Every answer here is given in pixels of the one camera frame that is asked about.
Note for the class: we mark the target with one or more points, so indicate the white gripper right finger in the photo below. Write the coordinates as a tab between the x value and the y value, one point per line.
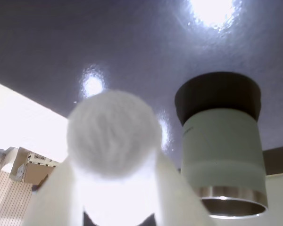
177	202

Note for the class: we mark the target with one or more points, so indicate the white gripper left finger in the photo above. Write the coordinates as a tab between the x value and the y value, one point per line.
59	200

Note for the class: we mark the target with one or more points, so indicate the white gauze ball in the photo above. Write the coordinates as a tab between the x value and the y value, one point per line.
113	136

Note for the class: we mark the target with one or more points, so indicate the grey cup with black base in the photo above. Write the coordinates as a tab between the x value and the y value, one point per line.
221	146

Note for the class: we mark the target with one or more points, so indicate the brown cardboard box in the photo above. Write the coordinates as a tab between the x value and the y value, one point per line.
30	171

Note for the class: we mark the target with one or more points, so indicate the beige slatted panel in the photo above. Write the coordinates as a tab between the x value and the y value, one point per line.
7	200

